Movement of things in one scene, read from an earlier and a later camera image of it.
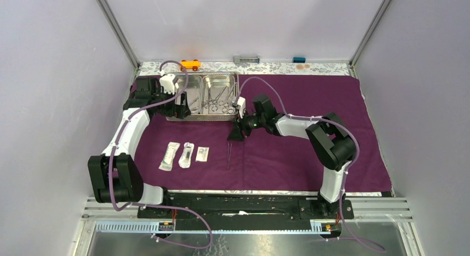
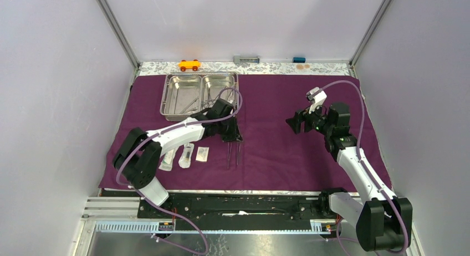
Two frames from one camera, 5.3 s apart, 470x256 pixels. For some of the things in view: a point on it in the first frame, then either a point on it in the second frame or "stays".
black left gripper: [175, 110] -> [235, 135]
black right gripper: [236, 134] -> [295, 122]
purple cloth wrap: [197, 157] stays
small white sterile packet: [202, 154] stays
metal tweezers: [229, 150] stays
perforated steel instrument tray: [210, 95] stays
